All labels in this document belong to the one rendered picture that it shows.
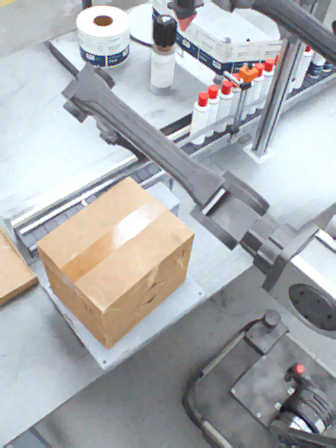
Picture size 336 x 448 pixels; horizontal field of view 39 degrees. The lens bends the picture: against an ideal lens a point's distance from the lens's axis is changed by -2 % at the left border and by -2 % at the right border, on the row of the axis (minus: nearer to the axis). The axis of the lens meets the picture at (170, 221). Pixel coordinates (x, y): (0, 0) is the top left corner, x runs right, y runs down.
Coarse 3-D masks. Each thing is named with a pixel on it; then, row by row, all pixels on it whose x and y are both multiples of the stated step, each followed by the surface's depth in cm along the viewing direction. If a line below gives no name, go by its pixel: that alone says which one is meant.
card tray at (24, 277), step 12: (0, 228) 146; (0, 240) 144; (0, 252) 141; (12, 252) 142; (0, 264) 139; (12, 264) 139; (24, 264) 140; (0, 276) 137; (12, 276) 137; (24, 276) 138; (36, 276) 134; (0, 288) 135; (12, 288) 135; (24, 288) 135; (0, 300) 131
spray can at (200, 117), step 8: (200, 96) 148; (200, 104) 150; (208, 104) 152; (200, 112) 151; (192, 120) 157; (200, 120) 154; (192, 128) 159; (200, 128) 157; (200, 136) 160; (192, 144) 164; (200, 144) 164
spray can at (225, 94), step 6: (222, 84) 153; (228, 84) 152; (222, 90) 154; (228, 90) 153; (222, 96) 155; (228, 96) 155; (222, 102) 156; (228, 102) 156; (222, 108) 158; (228, 108) 159; (222, 114) 160; (228, 114) 162; (216, 120) 163; (222, 126) 165
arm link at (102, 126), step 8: (104, 72) 91; (112, 80) 94; (64, 104) 92; (72, 112) 92; (80, 112) 93; (80, 120) 96; (96, 120) 113; (104, 128) 121; (112, 128) 120; (112, 136) 126
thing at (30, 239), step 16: (304, 80) 188; (320, 80) 189; (288, 96) 182; (256, 112) 175; (208, 144) 165; (112, 176) 154; (144, 176) 155; (80, 192) 150; (80, 208) 146; (48, 224) 143; (32, 240) 139
